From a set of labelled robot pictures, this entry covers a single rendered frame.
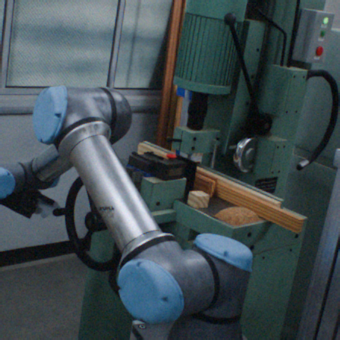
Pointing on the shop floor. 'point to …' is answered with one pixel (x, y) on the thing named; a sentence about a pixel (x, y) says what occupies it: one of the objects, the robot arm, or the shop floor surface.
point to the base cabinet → (90, 309)
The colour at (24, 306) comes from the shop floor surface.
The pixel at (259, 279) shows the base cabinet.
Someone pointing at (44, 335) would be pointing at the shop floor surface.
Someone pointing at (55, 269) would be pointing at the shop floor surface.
